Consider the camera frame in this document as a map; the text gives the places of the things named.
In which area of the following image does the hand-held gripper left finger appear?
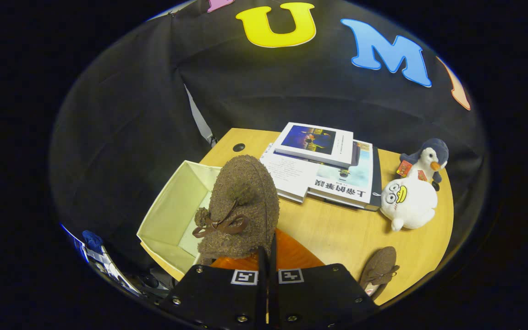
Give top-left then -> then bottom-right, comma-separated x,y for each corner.
159,247 -> 269,330

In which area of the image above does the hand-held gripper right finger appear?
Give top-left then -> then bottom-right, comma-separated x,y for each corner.
269,229 -> 380,330

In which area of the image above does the brown fuzzy shoe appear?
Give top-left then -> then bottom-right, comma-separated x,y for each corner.
192,154 -> 281,266
359,246 -> 401,301

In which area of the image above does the cream fabric storage box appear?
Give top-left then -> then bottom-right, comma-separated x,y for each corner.
137,159 -> 228,281

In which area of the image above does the white text-covered book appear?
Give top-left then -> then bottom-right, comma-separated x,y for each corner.
259,143 -> 322,203

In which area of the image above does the pale blue cover book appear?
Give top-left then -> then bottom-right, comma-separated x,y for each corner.
308,140 -> 374,209

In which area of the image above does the white duck-faced plush toy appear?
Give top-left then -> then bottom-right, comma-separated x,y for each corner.
380,176 -> 439,232

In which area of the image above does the blue cloth bundle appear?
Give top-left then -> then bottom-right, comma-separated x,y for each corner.
82,230 -> 105,253

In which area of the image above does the white book blue photo cover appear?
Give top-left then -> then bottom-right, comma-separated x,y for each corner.
273,122 -> 354,169

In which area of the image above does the grey penguin plush toy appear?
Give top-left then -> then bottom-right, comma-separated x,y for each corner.
396,138 -> 450,192

